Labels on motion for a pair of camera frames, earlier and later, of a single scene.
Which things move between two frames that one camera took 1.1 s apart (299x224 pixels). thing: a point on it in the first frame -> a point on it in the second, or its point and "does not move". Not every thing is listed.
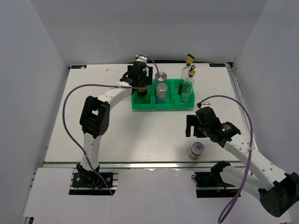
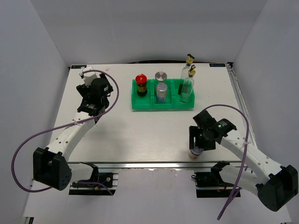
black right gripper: [191, 120] -> [193, 132]
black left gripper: [147, 80] -> [84, 91]
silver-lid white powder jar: [162, 76] does not move
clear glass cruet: [188, 86] does not move
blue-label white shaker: [161, 92] does not move
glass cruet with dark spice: [184, 72] does not move
